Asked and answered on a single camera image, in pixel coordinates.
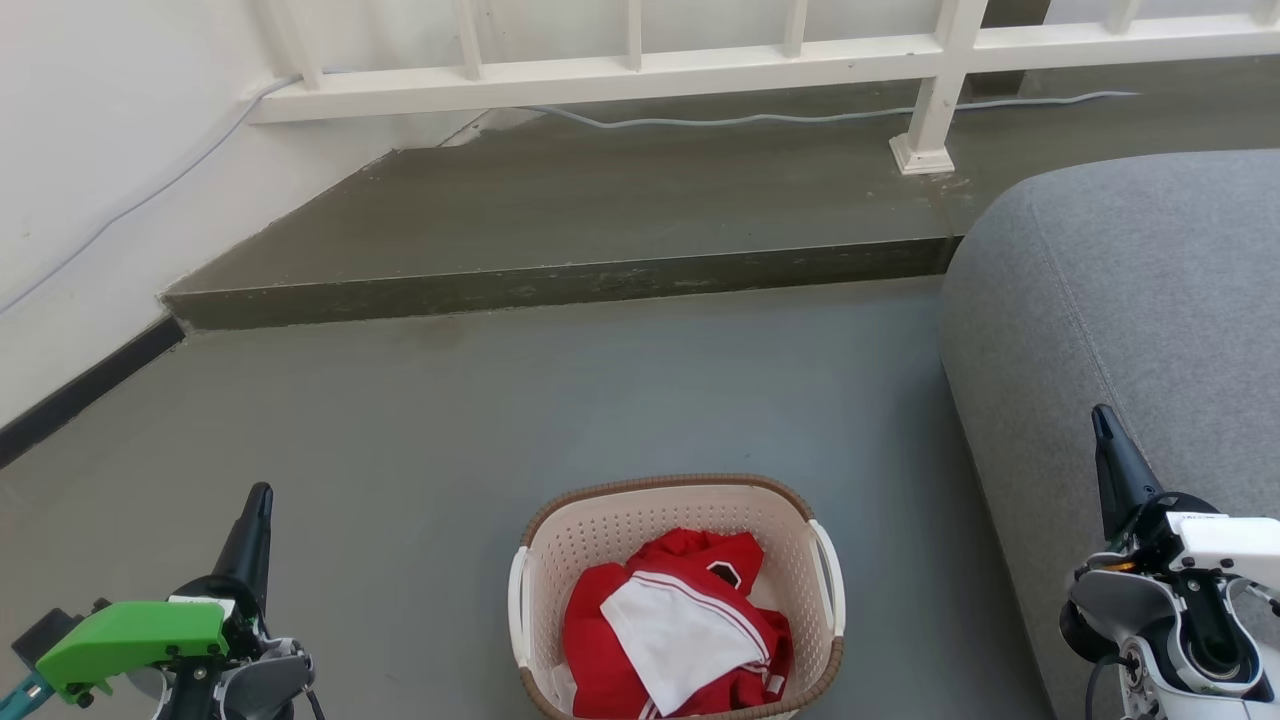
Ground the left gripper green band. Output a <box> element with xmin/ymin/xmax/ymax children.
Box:
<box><xmin>35</xmin><ymin>483</ymin><xmax>274</xmax><ymax>707</ymax></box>

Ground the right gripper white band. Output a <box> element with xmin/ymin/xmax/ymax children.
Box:
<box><xmin>1060</xmin><ymin>404</ymin><xmax>1280</xmax><ymax>662</ymax></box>

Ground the beige perforated plastic laundry basket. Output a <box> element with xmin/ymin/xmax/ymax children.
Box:
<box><xmin>507</xmin><ymin>473</ymin><xmax>847</xmax><ymax>720</ymax></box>

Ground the grey fabric sofa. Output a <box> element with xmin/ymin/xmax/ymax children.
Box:
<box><xmin>938</xmin><ymin>150</ymin><xmax>1280</xmax><ymax>720</ymax></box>

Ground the black skirting board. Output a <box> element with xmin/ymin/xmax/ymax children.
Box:
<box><xmin>0</xmin><ymin>315</ymin><xmax>188</xmax><ymax>469</ymax></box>

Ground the red and white garment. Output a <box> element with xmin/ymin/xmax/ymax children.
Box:
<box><xmin>562</xmin><ymin>528</ymin><xmax>796</xmax><ymax>720</ymax></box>

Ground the white wooden railing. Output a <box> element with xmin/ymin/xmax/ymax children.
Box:
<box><xmin>248</xmin><ymin>0</ymin><xmax>1280</xmax><ymax>176</ymax></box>

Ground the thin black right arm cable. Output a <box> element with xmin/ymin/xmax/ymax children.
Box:
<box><xmin>1084</xmin><ymin>652</ymin><xmax>1123</xmax><ymax>720</ymax></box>

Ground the thin grey wall cable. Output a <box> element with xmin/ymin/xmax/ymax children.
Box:
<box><xmin>0</xmin><ymin>72</ymin><xmax>1141</xmax><ymax>316</ymax></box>

